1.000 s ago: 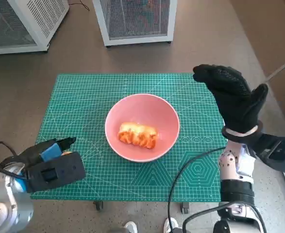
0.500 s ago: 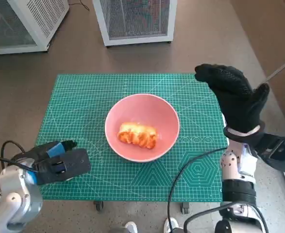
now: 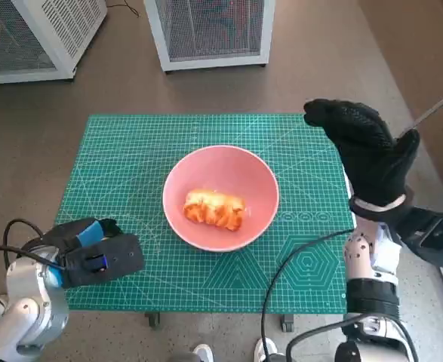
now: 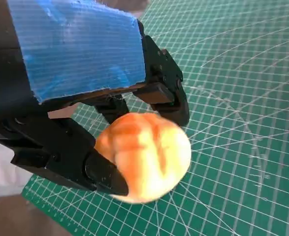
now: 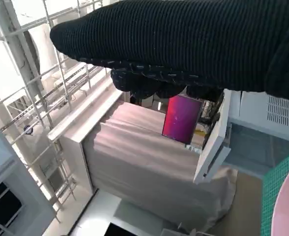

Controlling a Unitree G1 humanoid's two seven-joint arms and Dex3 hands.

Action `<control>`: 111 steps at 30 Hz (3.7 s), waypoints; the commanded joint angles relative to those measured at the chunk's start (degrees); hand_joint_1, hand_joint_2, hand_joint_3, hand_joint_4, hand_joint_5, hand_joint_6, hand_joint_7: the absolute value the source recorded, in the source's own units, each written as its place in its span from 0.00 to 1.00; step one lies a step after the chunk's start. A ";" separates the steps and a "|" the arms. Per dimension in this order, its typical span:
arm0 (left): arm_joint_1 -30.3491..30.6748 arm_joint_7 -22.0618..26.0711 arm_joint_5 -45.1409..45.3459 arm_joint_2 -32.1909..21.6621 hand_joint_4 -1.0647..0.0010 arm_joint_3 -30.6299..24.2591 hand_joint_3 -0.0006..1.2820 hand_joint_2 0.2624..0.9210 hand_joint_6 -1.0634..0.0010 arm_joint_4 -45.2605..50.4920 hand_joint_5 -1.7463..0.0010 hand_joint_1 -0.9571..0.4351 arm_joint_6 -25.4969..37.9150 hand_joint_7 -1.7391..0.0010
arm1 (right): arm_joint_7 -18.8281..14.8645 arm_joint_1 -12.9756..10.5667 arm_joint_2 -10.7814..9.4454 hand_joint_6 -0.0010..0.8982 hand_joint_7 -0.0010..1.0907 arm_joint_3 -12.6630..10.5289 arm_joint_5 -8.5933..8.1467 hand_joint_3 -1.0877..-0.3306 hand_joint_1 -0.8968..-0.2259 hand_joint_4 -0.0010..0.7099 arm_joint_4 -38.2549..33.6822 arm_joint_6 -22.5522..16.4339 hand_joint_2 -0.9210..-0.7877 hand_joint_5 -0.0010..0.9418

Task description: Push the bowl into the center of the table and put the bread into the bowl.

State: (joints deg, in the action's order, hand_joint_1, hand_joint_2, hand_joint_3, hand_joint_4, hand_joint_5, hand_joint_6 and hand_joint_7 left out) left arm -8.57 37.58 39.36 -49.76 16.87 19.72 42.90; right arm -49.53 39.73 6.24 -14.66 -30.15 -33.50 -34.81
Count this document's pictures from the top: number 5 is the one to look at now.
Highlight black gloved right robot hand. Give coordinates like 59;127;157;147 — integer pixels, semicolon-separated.
50;0;289;101

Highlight white mesh-front cabinet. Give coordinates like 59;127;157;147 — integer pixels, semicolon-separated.
193;89;289;184

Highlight green cutting mat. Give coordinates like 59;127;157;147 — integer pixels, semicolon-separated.
261;147;289;236

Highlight white metal ceiling frame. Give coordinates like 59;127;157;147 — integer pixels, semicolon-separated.
0;0;115;222

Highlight magenta monitor screen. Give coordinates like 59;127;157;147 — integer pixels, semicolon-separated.
161;95;203;145

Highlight black screen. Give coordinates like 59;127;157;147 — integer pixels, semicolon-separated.
104;222;145;236

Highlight dark window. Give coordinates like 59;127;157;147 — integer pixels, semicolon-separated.
0;181;24;236

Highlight white partition panel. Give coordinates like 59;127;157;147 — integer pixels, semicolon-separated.
47;83;124;197

